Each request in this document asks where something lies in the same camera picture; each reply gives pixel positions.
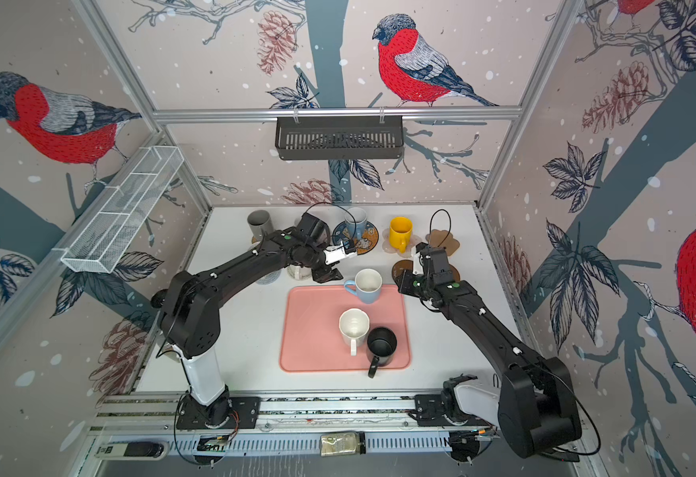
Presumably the dark glossy round coaster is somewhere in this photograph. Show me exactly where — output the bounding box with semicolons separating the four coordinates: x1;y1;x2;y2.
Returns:
391;260;415;284

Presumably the cork flower coaster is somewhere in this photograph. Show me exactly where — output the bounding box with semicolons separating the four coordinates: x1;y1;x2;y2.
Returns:
426;229;461;256

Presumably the pink flower coaster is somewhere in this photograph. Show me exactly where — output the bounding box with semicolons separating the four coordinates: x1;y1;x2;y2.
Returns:
382;229;423;258

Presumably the grey mug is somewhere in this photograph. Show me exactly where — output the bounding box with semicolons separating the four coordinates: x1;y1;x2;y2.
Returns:
247;210;274;242

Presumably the blue cartoon round coaster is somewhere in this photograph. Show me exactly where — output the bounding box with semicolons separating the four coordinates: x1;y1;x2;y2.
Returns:
331;221;379;256

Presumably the yellow mug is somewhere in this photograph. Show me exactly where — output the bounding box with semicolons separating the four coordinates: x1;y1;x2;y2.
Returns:
389;217;414;254

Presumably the white blue mug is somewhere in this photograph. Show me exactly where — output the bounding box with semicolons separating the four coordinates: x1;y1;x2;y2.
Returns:
344;268;383;304

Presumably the black mug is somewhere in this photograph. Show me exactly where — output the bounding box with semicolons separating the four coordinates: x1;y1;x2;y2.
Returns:
366;327;398;379

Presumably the pink serving tray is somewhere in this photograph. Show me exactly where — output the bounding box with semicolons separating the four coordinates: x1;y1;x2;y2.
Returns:
280;284;411;373

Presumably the brown round wooden coaster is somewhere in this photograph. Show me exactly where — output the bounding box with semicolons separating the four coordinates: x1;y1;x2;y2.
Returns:
449;266;461;282

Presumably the red interior white mug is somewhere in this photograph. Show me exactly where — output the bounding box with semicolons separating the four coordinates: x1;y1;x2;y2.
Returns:
288;264;312;280

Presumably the grey woven round coaster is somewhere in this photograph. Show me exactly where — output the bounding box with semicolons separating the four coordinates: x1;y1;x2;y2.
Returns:
256;270;282;285

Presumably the light blue mug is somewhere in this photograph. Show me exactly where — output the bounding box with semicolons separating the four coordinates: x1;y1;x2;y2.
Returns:
345;207;368;240

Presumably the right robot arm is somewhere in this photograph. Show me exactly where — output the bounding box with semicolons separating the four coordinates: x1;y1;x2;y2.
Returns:
397;242;583;458

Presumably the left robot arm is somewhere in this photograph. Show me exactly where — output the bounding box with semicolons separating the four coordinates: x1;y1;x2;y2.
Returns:
151;213;357;429

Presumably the taped small box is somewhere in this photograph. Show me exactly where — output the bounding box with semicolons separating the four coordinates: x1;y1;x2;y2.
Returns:
319;431;366;457

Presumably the black white power strip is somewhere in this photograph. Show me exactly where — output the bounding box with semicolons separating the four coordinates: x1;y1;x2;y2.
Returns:
95;441;166;461

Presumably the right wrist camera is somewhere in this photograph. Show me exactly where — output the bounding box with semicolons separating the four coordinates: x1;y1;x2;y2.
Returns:
416;242;451;274

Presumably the black wall basket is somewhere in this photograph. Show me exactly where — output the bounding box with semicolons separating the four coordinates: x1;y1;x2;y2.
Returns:
274;115;405;161

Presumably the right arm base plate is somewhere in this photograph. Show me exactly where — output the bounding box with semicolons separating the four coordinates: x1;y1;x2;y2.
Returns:
408;393;463;427

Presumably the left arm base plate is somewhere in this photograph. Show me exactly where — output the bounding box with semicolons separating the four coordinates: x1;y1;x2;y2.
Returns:
175;396;261;430

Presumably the white wire basket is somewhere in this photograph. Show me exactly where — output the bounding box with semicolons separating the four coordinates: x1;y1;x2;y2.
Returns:
61;145;184;273

